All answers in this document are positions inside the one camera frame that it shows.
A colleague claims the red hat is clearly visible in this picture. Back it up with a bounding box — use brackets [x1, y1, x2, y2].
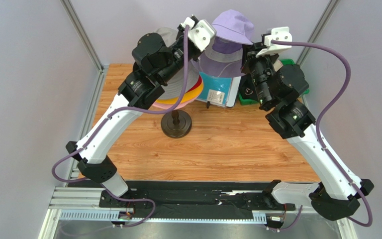
[186, 76, 202, 94]

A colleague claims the lavender hat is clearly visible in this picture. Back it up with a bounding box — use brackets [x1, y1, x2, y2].
[194, 9, 254, 78]

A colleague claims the yellow bucket hat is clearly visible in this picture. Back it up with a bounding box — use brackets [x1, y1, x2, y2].
[156, 82, 204, 105]

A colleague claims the grey hat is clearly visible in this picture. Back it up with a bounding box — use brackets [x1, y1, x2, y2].
[132, 26, 200, 101]

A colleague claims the pink bucket hat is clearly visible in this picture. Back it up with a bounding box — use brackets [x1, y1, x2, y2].
[152, 98, 192, 110]

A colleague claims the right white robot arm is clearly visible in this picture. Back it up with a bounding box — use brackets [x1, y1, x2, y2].
[241, 42, 374, 221]

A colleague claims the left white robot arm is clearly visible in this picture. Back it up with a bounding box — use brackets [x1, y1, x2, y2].
[66, 20, 216, 198]

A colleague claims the pink beige hat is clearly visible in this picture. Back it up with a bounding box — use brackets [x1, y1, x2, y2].
[273, 60, 284, 72]

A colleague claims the black hat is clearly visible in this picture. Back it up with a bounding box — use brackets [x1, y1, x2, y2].
[238, 75, 258, 102]

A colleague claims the white tablet board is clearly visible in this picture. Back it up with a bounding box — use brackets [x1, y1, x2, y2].
[197, 71, 245, 108]

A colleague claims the green plastic bin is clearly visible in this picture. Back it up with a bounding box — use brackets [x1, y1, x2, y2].
[238, 59, 295, 106]

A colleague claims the dark round stand base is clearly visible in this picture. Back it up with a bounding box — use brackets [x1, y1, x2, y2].
[161, 110, 192, 138]

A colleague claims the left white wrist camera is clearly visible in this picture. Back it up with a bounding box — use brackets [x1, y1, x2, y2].
[178, 15, 217, 52]

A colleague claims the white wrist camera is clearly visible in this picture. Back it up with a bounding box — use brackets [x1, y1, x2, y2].
[178, 15, 217, 52]
[256, 26, 292, 58]

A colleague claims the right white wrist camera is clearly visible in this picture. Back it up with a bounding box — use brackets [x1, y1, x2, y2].
[256, 26, 292, 58]

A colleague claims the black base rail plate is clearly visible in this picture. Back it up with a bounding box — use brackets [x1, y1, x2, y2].
[67, 179, 321, 220]

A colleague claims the aluminium frame rail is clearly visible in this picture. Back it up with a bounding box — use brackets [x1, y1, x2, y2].
[49, 187, 357, 239]

